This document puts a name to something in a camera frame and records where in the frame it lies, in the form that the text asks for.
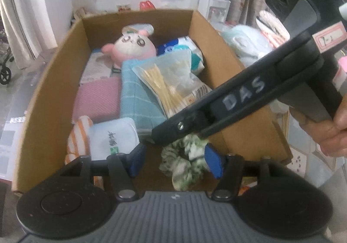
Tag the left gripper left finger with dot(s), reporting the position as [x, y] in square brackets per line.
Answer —
[122, 169]

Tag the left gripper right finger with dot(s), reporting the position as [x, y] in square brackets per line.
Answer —
[228, 170]

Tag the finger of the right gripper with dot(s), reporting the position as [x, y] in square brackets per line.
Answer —
[195, 118]

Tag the green white scrunchie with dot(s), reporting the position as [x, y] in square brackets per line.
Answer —
[184, 162]

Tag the bag of cotton swabs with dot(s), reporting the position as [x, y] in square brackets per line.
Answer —
[172, 82]

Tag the blue checkered towel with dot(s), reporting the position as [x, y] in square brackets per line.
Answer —
[138, 102]

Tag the person's right hand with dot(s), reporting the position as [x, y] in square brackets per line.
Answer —
[330, 135]

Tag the white tissue pack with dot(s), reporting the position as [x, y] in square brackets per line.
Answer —
[112, 137]

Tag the cardboard box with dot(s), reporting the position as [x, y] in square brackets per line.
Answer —
[42, 147]

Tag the red wet wipes pack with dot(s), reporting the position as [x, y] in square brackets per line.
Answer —
[272, 29]

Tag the orange striped cloth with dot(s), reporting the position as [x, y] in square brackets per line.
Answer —
[78, 140]

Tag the blue white wipes pack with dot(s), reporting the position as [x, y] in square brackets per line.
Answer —
[185, 48]

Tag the pink sponge cloth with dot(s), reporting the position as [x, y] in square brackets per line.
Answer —
[99, 100]

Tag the white blue plastic bag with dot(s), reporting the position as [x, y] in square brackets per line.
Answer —
[248, 43]

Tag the white water dispenser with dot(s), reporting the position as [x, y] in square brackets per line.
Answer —
[214, 10]

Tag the pink white plush toy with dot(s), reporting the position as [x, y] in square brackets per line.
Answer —
[134, 44]

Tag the patterned table cloth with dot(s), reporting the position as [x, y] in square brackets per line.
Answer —
[308, 160]

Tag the grey booklet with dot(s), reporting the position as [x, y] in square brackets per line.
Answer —
[99, 66]

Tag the red plastic bag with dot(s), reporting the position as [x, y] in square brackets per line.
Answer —
[146, 5]

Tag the wheelchair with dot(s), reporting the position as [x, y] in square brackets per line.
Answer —
[6, 56]

